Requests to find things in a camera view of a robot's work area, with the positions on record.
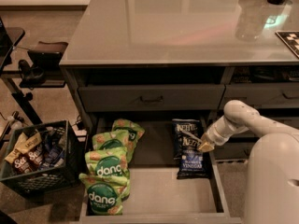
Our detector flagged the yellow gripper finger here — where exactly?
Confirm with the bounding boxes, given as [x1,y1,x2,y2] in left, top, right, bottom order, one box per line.
[197,134,215,152]

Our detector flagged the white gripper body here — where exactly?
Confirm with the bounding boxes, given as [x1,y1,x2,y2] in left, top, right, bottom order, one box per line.
[206,116,241,146]

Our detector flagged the blue kettle chip bag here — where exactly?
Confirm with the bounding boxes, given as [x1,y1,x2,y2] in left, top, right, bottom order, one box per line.
[177,133,209,179]
[172,119,203,160]

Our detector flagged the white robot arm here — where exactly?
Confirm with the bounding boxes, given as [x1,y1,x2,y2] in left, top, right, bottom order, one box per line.
[197,100,299,224]

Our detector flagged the grey bottom right drawer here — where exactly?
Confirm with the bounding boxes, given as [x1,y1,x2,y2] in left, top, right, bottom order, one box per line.
[214,138,257,160]

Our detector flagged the grey top right drawer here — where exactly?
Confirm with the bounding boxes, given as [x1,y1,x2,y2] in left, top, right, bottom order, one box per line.
[220,83,299,109]

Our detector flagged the open grey middle drawer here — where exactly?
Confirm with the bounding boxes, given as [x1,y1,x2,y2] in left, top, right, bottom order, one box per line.
[72,120,242,224]

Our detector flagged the rear green Dang chip bag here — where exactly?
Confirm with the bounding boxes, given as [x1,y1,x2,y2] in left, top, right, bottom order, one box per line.
[112,119,145,162]

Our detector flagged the green dang chip bag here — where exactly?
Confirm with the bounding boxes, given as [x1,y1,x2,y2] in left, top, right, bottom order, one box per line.
[92,130,129,150]
[112,119,145,162]
[78,174,128,216]
[85,147,128,177]

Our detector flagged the grey middle right drawer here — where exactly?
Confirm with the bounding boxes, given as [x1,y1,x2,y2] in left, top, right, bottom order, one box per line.
[223,111,298,137]

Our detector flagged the front green Dang chip bag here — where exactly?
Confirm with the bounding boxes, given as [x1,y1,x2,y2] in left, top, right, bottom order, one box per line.
[78,174,128,216]

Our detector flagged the grey counter cabinet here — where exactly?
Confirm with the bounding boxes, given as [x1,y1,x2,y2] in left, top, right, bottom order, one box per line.
[59,0,299,165]

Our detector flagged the grey top left drawer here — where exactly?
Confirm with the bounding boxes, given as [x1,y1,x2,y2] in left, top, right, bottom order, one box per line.
[78,84,224,112]

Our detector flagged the red brown snack bag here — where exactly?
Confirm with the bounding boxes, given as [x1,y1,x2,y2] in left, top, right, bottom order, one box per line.
[12,151,43,174]

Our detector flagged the yellow snack bag in crate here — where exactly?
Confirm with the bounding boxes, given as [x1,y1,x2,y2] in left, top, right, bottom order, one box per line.
[5,133,42,164]

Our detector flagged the black white marker board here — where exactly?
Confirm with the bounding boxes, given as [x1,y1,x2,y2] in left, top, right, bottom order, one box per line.
[276,31,299,59]

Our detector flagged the blue snack bags in crate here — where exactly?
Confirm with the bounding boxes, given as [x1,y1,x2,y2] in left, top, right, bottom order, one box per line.
[39,128,64,170]

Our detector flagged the dark green plastic crate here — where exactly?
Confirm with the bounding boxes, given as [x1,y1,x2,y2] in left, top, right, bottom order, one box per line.
[0,120,83,198]

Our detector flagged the black tool on shelf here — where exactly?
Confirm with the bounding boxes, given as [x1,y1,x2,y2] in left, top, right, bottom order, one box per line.
[18,60,45,83]

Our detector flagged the black desk frame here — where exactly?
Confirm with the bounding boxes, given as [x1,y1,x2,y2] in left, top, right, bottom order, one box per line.
[0,16,68,126]

